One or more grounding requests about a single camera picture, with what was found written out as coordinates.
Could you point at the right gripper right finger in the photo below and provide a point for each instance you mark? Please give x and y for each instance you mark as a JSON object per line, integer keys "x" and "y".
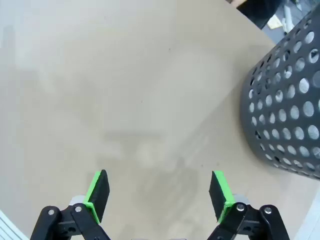
{"x": 220, "y": 192}

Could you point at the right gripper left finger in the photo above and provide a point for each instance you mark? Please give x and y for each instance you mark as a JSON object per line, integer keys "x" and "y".
{"x": 98, "y": 190}

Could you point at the black perforated plastic basket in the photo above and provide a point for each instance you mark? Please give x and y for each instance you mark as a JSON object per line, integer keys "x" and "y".
{"x": 275, "y": 125}

